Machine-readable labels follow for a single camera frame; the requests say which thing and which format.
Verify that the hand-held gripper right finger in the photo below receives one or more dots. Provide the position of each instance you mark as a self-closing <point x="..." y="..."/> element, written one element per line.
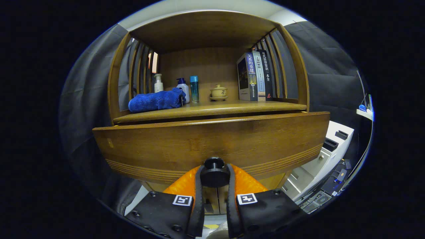
<point x="265" y="212"/>

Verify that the small blue item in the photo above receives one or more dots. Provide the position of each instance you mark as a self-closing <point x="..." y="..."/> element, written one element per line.
<point x="362" y="108"/>

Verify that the wooden cabinet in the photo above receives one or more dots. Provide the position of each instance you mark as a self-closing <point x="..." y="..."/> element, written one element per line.
<point x="206" y="63"/>

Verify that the clear blue bottle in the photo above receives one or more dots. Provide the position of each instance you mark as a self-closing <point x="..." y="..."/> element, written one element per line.
<point x="194" y="89"/>

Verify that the white side desk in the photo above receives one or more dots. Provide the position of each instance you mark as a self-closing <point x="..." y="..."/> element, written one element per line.
<point x="365" y="115"/>

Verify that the white box cabinet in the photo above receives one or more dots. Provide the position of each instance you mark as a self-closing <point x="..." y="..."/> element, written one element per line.
<point x="332" y="147"/>

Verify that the dark computer case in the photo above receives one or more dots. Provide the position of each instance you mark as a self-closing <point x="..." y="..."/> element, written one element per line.
<point x="318" y="199"/>

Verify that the wooden countertop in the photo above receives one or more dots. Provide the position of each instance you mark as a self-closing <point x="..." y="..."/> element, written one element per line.
<point x="232" y="107"/>

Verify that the beige lidded tea cup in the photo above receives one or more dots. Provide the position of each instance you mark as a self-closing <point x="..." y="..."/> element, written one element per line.
<point x="219" y="92"/>

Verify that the book with black spine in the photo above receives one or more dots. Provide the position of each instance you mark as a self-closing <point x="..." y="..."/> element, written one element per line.
<point x="267" y="76"/>

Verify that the white bottle with blue cap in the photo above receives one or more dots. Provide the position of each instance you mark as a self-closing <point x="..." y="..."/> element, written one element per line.
<point x="184" y="91"/>

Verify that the white pump bottle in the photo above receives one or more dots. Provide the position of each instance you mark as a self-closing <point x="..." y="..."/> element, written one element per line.
<point x="158" y="86"/>

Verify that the wooden drawer with black knob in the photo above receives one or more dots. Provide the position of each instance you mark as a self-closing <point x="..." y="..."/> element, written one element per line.
<point x="199" y="142"/>

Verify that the book with white spine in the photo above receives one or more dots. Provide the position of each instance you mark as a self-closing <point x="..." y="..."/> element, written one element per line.
<point x="260" y="76"/>

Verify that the book with blue spine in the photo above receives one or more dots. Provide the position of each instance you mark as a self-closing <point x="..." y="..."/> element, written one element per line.
<point x="250" y="79"/>

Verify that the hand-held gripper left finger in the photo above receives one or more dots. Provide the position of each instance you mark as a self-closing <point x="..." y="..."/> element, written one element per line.
<point x="166" y="212"/>

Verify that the blue folded towel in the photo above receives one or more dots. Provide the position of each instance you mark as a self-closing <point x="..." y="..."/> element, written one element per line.
<point x="152" y="101"/>

